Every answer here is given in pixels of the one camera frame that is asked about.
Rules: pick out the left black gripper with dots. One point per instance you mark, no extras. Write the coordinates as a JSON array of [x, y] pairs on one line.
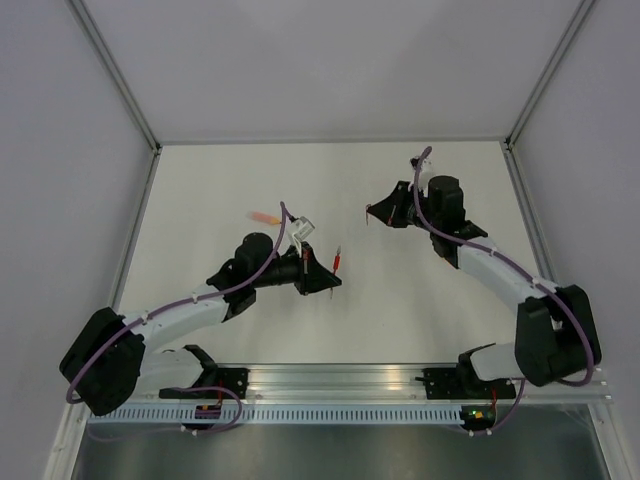
[[313, 276]]

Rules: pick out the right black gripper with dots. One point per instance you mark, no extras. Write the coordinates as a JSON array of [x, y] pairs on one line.
[[389, 210]]

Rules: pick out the red grip clear pen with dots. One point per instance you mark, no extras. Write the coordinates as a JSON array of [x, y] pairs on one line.
[[335, 268]]

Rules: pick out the orange marker pen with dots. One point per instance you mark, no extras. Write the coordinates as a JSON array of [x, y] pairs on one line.
[[264, 218]]

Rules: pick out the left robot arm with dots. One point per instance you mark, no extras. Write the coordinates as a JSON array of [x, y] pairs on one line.
[[116, 356]]

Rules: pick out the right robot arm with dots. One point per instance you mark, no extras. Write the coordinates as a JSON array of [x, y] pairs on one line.
[[555, 336]]

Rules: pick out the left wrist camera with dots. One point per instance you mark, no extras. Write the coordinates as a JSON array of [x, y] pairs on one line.
[[298, 231]]

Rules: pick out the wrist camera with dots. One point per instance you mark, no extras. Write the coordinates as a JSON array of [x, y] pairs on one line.
[[427, 172], [298, 231]]

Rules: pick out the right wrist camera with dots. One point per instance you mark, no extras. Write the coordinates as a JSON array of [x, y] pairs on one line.
[[427, 172]]

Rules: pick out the aluminium mounting rail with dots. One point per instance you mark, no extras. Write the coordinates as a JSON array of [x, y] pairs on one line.
[[336, 383]]

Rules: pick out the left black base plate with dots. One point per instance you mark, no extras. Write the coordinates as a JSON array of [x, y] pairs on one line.
[[222, 384]]

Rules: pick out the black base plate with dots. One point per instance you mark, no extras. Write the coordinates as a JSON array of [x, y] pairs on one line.
[[446, 383], [222, 384]]

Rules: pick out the right aluminium frame post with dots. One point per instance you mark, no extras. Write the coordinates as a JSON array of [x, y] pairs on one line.
[[566, 40]]

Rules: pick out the aluminium frame post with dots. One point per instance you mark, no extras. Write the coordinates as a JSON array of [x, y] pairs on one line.
[[566, 40], [91, 31]]

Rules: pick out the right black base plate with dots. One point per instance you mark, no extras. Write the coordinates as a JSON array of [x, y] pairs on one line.
[[446, 383]]

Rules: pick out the white slotted cable duct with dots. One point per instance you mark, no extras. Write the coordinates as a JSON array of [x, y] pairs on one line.
[[276, 414]]

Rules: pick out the left aluminium frame post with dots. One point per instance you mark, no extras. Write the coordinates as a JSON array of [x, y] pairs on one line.
[[91, 31]]

